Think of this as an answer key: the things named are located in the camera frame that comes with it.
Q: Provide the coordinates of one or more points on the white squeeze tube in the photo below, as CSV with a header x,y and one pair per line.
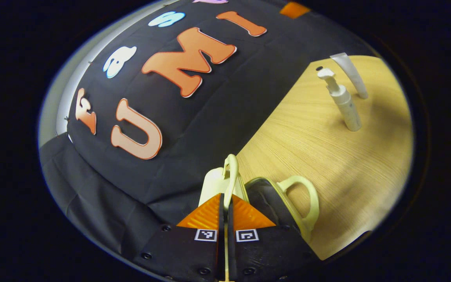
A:
x,y
352,72

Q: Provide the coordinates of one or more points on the black backdrop cloth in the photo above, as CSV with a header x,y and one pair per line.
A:
x,y
194,125

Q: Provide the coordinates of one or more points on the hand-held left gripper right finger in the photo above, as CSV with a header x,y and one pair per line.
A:
x,y
231,246

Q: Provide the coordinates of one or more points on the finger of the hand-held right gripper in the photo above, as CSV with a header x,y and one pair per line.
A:
x,y
294,9

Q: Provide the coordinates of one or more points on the white pump bottle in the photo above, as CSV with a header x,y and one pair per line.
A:
x,y
347,107

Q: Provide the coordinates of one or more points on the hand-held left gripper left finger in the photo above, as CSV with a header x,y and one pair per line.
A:
x,y
219,243

